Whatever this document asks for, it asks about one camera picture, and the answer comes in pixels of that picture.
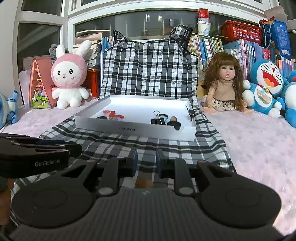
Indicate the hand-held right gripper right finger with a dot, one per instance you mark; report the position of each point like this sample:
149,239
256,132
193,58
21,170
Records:
159,162

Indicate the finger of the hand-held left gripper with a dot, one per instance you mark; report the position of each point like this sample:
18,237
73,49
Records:
53,141
71,149

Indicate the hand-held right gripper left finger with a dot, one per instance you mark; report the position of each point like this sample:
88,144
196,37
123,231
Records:
133,160

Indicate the white cardboard box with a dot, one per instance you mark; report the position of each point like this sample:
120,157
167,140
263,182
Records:
138,132

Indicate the black round disc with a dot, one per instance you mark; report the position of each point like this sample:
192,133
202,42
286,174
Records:
176,126

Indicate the clear plastic half sphere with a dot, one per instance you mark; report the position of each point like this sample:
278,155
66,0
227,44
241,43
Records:
182,128

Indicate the large black binder clip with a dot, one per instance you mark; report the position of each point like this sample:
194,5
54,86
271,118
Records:
157,121

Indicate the pink triangular toy house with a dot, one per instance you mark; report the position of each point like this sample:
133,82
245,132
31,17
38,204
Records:
40,92

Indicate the light blue plush toy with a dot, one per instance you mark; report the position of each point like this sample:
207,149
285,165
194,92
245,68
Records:
9,106

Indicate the small black binder clip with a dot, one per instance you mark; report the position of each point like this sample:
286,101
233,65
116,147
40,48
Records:
191,113

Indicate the pink white bunny plush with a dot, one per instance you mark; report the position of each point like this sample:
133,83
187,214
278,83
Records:
69,76

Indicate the red tin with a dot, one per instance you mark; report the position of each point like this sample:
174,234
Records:
93,81

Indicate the grey cutting mat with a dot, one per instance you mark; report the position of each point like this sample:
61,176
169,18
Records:
26,62

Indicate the yellow cardboard box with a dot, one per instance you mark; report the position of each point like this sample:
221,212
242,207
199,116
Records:
200,89

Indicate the black white plaid cloth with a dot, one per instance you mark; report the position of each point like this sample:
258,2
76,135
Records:
148,69

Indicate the grey cloth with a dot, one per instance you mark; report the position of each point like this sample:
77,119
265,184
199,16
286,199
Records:
53,49

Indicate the brown haired baby doll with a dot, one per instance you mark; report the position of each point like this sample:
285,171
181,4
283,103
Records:
225,92

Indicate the pink snowflake blanket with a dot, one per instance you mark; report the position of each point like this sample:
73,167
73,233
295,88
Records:
254,143

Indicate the row of blue books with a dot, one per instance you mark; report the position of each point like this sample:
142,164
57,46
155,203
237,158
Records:
106,45

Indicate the stack of pale books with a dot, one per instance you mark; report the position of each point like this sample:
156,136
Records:
90,37

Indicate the row of colourful books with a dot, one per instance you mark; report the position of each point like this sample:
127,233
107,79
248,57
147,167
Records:
208,48

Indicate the blue robot cat plush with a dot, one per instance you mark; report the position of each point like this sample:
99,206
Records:
266,92

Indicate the white paper cup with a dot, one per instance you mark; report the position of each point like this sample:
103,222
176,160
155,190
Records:
204,27

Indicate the red drink can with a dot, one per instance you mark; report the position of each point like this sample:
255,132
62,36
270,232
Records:
203,14

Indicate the red plastic basket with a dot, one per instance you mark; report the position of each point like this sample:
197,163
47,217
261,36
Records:
240,30

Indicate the blue package box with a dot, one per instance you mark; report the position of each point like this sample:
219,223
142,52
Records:
281,37

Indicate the beige cardboard box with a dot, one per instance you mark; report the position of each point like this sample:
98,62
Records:
277,11

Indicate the white window frame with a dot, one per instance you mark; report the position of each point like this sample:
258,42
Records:
67,14

